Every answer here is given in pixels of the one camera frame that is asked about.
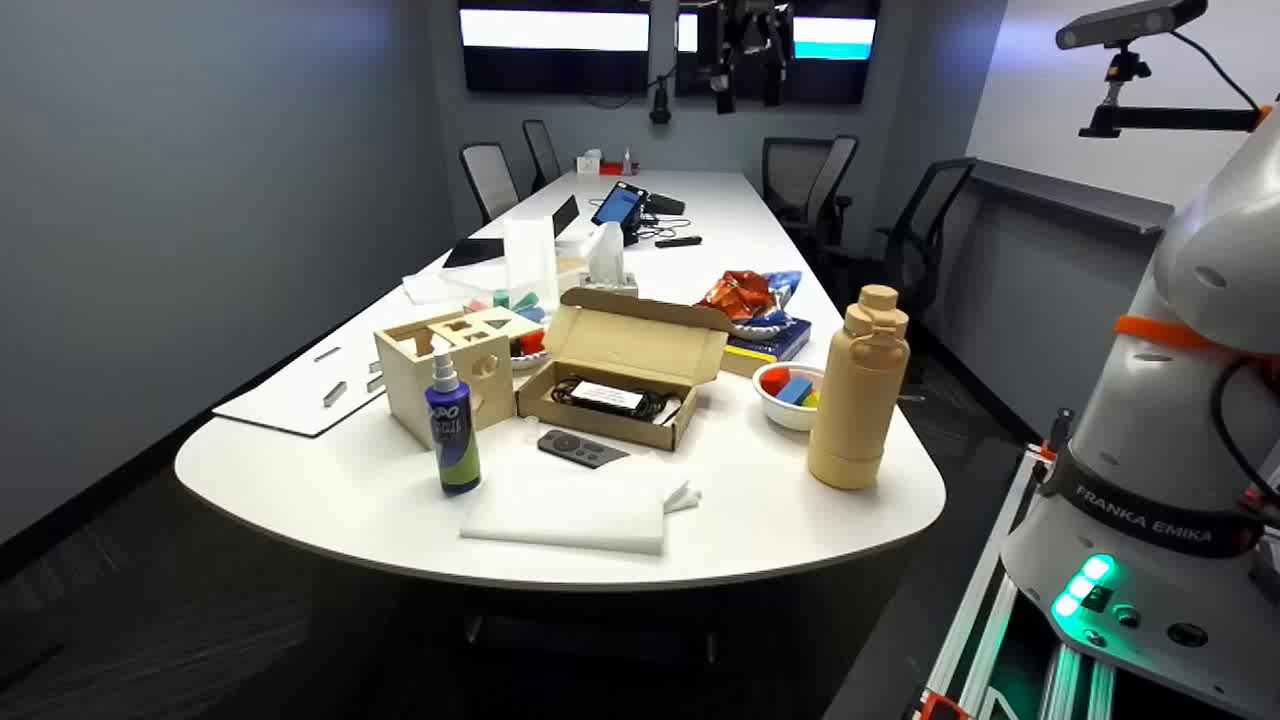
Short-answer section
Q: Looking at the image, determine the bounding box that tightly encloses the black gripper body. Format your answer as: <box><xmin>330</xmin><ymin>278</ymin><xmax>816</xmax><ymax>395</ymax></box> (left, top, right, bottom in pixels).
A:
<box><xmin>693</xmin><ymin>0</ymin><xmax>800</xmax><ymax>64</ymax></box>

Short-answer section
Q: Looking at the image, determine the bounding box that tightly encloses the white napkin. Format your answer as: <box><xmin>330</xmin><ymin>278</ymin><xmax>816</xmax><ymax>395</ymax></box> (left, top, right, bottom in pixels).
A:
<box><xmin>458</xmin><ymin>470</ymin><xmax>705</xmax><ymax>560</ymax></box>

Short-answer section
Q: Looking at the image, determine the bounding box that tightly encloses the hanging grey microphone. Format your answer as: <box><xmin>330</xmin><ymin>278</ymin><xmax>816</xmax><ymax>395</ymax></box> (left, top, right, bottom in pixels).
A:
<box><xmin>643</xmin><ymin>0</ymin><xmax>682</xmax><ymax>130</ymax></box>

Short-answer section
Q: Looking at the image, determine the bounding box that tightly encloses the black mesh office chair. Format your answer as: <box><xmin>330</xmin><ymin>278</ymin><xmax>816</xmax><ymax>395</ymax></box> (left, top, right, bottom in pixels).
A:
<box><xmin>515</xmin><ymin>114</ymin><xmax>567</xmax><ymax>194</ymax></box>
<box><xmin>760</xmin><ymin>130</ymin><xmax>864</xmax><ymax>250</ymax></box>
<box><xmin>458</xmin><ymin>141</ymin><xmax>526</xmax><ymax>224</ymax></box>
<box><xmin>878</xmin><ymin>157</ymin><xmax>980</xmax><ymax>318</ymax></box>

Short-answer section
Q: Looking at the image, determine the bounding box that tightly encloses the blue tablet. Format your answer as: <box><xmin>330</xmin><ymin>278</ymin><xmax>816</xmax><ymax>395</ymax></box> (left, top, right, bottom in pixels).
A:
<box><xmin>590</xmin><ymin>178</ymin><xmax>651</xmax><ymax>230</ymax></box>

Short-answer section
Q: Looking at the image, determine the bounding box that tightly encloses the orange chips bag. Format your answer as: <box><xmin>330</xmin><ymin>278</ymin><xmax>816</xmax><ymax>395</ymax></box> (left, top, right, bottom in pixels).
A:
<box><xmin>700</xmin><ymin>268</ymin><xmax>808</xmax><ymax>326</ymax></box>

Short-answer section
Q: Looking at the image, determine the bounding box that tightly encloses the blue flat box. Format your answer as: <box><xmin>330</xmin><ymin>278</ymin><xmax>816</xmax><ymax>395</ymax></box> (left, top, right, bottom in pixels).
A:
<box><xmin>726</xmin><ymin>317</ymin><xmax>816</xmax><ymax>362</ymax></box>

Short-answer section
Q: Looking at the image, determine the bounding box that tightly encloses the clear plastic container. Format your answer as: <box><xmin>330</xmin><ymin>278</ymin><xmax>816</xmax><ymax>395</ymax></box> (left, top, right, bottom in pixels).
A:
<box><xmin>499</xmin><ymin>214</ymin><xmax>565</xmax><ymax>317</ymax></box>

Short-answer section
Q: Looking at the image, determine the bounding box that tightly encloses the open cardboard box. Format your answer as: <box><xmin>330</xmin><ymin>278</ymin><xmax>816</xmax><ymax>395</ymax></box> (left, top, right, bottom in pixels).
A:
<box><xmin>512</xmin><ymin>283</ymin><xmax>736</xmax><ymax>454</ymax></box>

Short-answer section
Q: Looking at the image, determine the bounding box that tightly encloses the black tablet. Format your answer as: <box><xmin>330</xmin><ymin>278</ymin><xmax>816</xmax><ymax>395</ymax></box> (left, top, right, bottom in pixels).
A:
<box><xmin>439</xmin><ymin>234</ymin><xmax>507</xmax><ymax>271</ymax></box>

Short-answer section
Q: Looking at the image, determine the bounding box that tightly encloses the tan water bottle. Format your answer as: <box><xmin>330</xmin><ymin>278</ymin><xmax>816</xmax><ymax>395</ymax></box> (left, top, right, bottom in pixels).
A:
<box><xmin>806</xmin><ymin>278</ymin><xmax>916</xmax><ymax>497</ymax></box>

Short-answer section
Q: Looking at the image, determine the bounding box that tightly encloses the white bowl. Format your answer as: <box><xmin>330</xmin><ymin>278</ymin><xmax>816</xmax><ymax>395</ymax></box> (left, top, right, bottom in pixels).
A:
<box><xmin>748</xmin><ymin>360</ymin><xmax>830</xmax><ymax>437</ymax></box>

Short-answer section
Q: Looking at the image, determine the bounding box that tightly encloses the black white device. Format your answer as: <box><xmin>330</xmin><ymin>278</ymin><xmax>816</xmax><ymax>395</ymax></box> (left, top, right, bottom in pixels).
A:
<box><xmin>549</xmin><ymin>377</ymin><xmax>687</xmax><ymax>430</ymax></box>

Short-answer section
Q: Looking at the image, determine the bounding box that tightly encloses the dark grey remote control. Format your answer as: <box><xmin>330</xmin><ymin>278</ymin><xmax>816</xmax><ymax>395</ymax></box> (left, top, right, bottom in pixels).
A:
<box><xmin>534</xmin><ymin>424</ymin><xmax>634</xmax><ymax>470</ymax></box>

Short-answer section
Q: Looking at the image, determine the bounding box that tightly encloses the wooden shape sorter box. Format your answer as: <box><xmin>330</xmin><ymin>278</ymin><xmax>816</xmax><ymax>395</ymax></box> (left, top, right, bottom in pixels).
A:
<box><xmin>372</xmin><ymin>299</ymin><xmax>519</xmax><ymax>452</ymax></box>

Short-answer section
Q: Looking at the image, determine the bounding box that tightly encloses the blue spray bottle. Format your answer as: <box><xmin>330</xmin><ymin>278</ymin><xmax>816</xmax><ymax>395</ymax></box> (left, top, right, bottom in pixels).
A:
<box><xmin>426</xmin><ymin>351</ymin><xmax>486</xmax><ymax>499</ymax></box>

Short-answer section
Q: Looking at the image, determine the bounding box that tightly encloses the white flat board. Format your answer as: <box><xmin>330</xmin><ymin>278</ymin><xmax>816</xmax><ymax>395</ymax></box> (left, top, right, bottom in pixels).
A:
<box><xmin>209</xmin><ymin>326</ymin><xmax>408</xmax><ymax>444</ymax></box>

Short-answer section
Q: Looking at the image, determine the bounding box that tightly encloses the wall monitor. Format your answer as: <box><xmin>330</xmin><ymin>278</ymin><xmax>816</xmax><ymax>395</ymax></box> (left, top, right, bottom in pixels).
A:
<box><xmin>458</xmin><ymin>0</ymin><xmax>658</xmax><ymax>100</ymax></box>
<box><xmin>674</xmin><ymin>0</ymin><xmax>884</xmax><ymax>107</ymax></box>

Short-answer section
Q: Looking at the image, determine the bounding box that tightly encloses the grey stereo camera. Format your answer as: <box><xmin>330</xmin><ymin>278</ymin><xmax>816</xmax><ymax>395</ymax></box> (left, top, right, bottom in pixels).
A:
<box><xmin>1051</xmin><ymin>0</ymin><xmax>1214</xmax><ymax>57</ymax></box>

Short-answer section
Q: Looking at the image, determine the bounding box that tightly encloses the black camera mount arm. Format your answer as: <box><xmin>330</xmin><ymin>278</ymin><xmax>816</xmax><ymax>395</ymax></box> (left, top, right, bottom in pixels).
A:
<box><xmin>1076</xmin><ymin>45</ymin><xmax>1274</xmax><ymax>142</ymax></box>

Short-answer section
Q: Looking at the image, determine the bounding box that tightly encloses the white robot stand frame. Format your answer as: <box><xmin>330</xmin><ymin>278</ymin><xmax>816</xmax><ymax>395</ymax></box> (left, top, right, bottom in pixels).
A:
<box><xmin>910</xmin><ymin>437</ymin><xmax>1129</xmax><ymax>720</ymax></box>

